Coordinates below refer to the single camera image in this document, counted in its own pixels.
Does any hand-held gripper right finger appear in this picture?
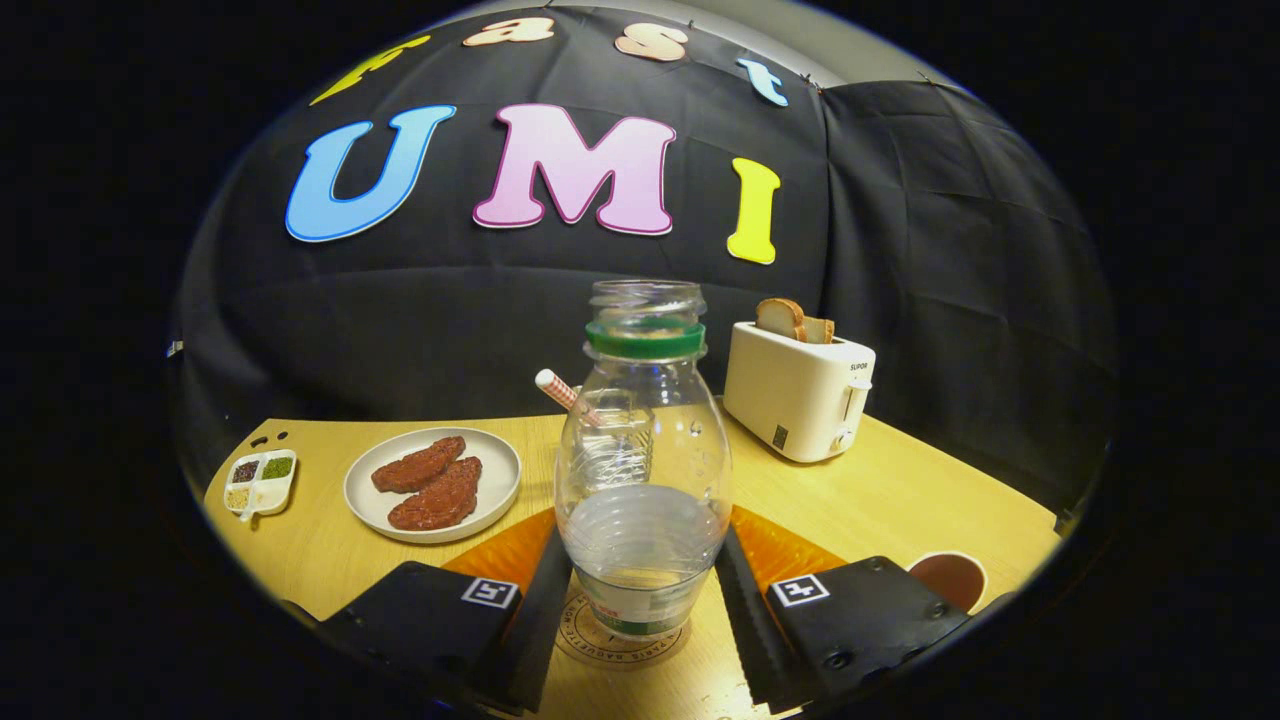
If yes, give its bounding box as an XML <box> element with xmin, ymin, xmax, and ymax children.
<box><xmin>715</xmin><ymin>505</ymin><xmax>976</xmax><ymax>716</ymax></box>

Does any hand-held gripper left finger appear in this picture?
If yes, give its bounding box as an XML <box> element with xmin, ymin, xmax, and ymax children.
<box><xmin>315</xmin><ymin>508</ymin><xmax>576</xmax><ymax>716</ymax></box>

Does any round cork coaster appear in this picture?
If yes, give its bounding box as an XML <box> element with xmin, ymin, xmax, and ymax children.
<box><xmin>553</xmin><ymin>585</ymin><xmax>691</xmax><ymax>669</ymax></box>

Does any clear plastic juice bottle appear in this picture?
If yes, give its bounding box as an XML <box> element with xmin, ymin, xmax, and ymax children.
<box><xmin>555</xmin><ymin>280</ymin><xmax>734</xmax><ymax>641</ymax></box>

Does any beige cup with pink inside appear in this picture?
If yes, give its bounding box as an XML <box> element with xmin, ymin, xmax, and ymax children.
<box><xmin>905</xmin><ymin>551</ymin><xmax>989</xmax><ymax>614</ymax></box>

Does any red meat steak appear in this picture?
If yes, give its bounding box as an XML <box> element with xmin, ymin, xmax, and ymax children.
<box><xmin>387</xmin><ymin>456</ymin><xmax>483</xmax><ymax>532</ymax></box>
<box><xmin>371</xmin><ymin>435</ymin><xmax>467</xmax><ymax>494</ymax></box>

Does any white round plate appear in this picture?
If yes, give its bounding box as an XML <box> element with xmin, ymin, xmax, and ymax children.
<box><xmin>343</xmin><ymin>427</ymin><xmax>523</xmax><ymax>545</ymax></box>

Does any wooden table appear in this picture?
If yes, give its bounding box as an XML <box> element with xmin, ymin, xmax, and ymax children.
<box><xmin>200</xmin><ymin>405</ymin><xmax>1063</xmax><ymax>720</ymax></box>

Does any white toaster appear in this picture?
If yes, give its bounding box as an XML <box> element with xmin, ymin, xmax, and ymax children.
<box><xmin>722</xmin><ymin>321</ymin><xmax>877</xmax><ymax>464</ymax></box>

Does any red white striped straw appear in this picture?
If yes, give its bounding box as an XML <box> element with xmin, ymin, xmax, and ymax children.
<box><xmin>535</xmin><ymin>369</ymin><xmax>601</xmax><ymax>426</ymax></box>

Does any white seasoning tray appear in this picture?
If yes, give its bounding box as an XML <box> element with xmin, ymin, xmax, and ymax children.
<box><xmin>223</xmin><ymin>449</ymin><xmax>298</xmax><ymax>523</ymax></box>

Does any black backdrop cloth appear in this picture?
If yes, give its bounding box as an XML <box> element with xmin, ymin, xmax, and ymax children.
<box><xmin>170</xmin><ymin>5</ymin><xmax>1119</xmax><ymax>511</ymax></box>

